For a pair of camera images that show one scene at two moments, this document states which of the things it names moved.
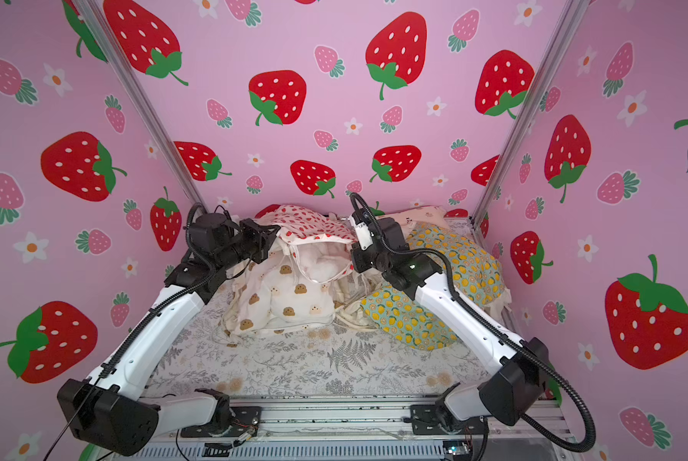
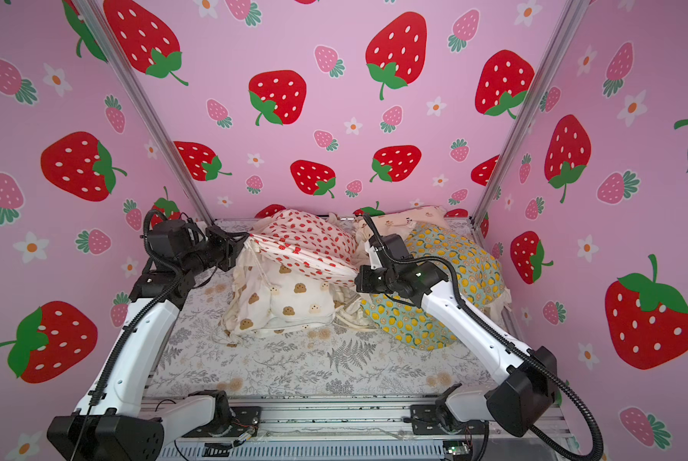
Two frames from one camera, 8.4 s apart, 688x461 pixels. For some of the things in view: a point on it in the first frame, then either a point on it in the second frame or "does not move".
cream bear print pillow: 426,213 does not move
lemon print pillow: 475,279 does not move
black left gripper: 260,239 → 227,248
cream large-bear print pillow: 267,295 does not move
